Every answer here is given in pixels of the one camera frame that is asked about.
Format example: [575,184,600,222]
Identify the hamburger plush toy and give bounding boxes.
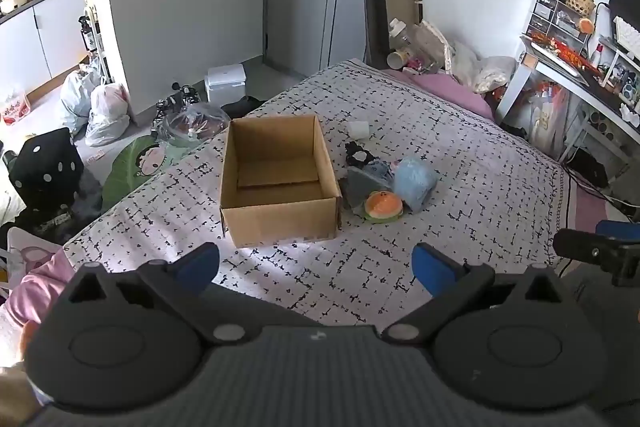
[363,191,404,222]

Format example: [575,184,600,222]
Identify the brown cardboard box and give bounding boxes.
[219,114,342,247]

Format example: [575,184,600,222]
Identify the grey blue patterned pouch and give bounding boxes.
[338,159,394,212]

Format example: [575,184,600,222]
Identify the black lace white item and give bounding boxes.
[345,141,375,168]

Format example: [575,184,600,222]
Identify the white foam cube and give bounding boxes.
[346,120,370,140]

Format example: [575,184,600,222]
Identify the white black patterned bedspread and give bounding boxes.
[63,58,572,327]

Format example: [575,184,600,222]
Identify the green cartoon leaf mat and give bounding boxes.
[102,134,198,211]

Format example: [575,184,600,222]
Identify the clear plastic bag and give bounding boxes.
[164,102,230,148]

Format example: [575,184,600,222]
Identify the pink cartoon cushion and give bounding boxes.
[1,227,75,334]

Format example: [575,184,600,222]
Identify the white desk shelf unit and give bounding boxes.
[496,0,639,142]

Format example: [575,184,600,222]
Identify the white plastic trash bag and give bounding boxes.
[85,83,130,147]

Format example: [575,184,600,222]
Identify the black dice cushion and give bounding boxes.
[8,127,84,213]

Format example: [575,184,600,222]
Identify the pink pillow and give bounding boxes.
[384,69,495,121]

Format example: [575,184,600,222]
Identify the white small bin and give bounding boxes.
[204,64,246,106]

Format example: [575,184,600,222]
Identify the paper cup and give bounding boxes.
[386,48,412,70]

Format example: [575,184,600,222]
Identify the clear plastic bottle white cap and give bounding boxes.
[388,18,413,53]

